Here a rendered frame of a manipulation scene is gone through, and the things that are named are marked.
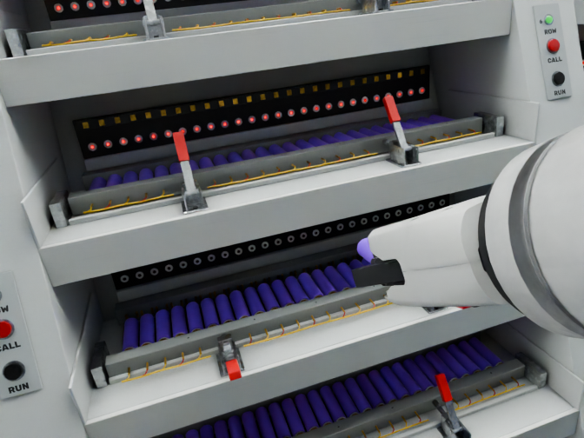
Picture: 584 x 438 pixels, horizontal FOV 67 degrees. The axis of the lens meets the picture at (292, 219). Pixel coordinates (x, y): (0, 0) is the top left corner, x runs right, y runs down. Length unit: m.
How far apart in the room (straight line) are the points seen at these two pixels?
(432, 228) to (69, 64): 0.41
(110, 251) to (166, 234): 0.06
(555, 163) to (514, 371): 0.61
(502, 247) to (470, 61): 0.58
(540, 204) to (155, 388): 0.46
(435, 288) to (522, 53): 0.49
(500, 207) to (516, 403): 0.58
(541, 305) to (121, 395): 0.46
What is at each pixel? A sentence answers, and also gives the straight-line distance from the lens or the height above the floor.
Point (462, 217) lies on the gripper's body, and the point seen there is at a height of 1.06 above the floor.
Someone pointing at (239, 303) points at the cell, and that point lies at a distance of 0.60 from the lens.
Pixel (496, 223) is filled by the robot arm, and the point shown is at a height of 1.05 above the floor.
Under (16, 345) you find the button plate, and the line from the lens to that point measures 0.53.
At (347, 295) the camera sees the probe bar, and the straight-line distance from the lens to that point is 0.58.
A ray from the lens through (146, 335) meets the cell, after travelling 0.60.
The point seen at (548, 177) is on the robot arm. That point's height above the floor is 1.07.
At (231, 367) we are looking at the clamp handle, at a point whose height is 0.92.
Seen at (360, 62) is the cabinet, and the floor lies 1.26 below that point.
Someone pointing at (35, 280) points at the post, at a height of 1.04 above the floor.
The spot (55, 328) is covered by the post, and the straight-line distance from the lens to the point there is 0.52.
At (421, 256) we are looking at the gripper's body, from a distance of 0.23.
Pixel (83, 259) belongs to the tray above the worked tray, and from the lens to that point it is 0.51.
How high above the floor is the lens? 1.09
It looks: 5 degrees down
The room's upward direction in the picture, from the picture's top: 12 degrees counter-clockwise
